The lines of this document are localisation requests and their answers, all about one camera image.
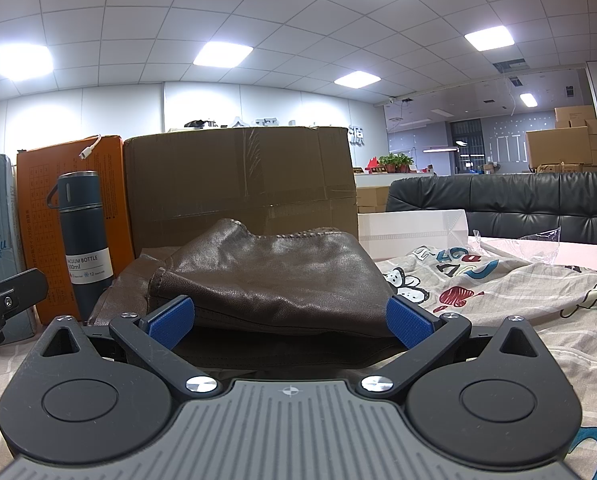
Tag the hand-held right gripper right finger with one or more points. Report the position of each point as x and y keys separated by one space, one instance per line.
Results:
x=411 y=322

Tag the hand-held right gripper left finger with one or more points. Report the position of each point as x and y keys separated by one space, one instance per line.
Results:
x=171 y=320

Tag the white box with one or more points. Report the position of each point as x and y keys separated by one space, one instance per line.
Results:
x=408 y=232

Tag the dark blue vacuum bottle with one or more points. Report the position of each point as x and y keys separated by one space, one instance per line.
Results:
x=86 y=230

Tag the orange pegboard panel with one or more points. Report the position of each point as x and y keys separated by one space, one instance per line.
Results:
x=38 y=185

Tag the low flat cardboard boxes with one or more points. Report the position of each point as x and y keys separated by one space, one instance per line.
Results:
x=371 y=197

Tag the large brown cardboard box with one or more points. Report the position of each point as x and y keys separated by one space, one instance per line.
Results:
x=228 y=180

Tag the black leather sofa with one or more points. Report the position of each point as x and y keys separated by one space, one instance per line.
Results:
x=503 y=200

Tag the clear plastic wrap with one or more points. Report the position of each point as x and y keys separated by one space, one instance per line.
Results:
x=546 y=242

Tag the potted green plant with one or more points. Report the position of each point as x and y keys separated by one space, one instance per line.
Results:
x=396 y=161

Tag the red ornament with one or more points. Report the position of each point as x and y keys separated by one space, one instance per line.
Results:
x=373 y=163

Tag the pink cloth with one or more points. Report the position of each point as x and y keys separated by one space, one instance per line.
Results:
x=588 y=255

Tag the small black object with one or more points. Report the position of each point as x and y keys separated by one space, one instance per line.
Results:
x=196 y=123

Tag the wide stacked cardboard box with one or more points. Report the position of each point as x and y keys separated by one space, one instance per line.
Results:
x=558 y=147

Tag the ceiling light panel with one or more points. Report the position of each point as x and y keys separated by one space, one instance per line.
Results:
x=223 y=53
x=528 y=99
x=357 y=79
x=488 y=37
x=21 y=60

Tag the small stacked cardboard box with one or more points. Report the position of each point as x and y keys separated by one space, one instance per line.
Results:
x=573 y=115

